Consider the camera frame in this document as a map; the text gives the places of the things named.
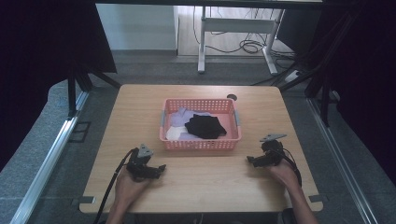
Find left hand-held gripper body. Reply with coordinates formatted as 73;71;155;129
125;143;156;182

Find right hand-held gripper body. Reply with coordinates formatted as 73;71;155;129
259;133;288;168

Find person's right hand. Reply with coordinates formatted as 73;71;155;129
266;158;302;191

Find person's left hand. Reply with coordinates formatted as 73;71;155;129
114;167;151;210

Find white cloth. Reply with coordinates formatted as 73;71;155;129
165;124;190;141

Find pink plastic basket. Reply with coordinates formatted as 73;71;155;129
159;98;243;152

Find lavender cloth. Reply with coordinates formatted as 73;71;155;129
170;106;213;141

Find black cloth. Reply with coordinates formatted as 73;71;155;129
184;113;228;140

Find black metal stand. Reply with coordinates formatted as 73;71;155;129
66;63;122;119
278;31;344;128

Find black curtain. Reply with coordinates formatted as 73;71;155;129
276;0;396;186
0;0;118;171

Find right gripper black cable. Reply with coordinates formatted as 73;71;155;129
274;147;304;189

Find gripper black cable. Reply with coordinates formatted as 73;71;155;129
274;147;304;189
92;147;138;224

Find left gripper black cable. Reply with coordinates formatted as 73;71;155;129
92;147;138;224

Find aluminium floor rail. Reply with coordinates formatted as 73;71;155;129
306;90;379;224
8;90;91;224

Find black floor cables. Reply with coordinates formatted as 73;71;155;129
191;6;297;87

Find white desk frame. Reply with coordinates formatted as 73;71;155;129
197;6;286;76

